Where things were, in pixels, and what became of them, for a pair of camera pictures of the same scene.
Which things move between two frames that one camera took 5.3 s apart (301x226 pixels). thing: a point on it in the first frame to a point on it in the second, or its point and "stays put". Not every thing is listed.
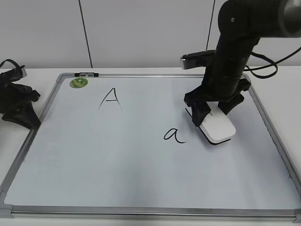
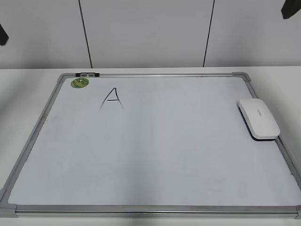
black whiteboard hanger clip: x=86 y=74 stays put
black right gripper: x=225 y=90 to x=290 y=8
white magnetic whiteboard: x=123 y=146 stays put
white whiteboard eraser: x=217 y=127 to x=258 y=119
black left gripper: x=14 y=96 to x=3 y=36
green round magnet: x=78 y=83 stays put
